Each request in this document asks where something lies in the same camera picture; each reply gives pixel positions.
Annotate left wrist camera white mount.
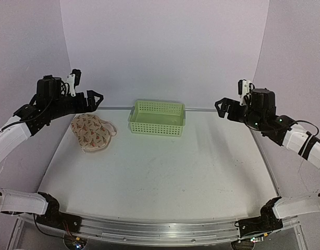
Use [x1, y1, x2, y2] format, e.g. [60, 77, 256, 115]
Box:
[66, 69, 81, 97]

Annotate aluminium front rail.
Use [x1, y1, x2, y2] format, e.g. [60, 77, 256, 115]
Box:
[7, 215, 307, 249]

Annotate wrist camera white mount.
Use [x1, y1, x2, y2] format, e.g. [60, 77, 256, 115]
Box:
[66, 69, 81, 97]
[238, 79, 255, 106]

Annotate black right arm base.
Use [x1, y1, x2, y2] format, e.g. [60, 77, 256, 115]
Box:
[235, 196, 283, 239]

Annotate green plastic basket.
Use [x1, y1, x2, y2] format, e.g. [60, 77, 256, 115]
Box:
[129, 100, 186, 137]

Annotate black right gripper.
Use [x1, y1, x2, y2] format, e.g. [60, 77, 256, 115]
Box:
[215, 98, 265, 132]

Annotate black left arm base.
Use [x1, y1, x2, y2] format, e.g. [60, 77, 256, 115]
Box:
[35, 192, 82, 233]

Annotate floral mesh laundry bag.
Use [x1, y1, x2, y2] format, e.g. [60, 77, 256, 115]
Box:
[70, 114, 117, 152]

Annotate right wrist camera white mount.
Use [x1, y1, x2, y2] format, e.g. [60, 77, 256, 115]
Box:
[238, 79, 255, 106]

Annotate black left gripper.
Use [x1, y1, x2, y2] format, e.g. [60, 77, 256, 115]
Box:
[46, 89, 103, 120]

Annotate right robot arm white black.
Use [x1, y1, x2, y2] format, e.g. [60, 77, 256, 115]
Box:
[215, 89, 320, 231]

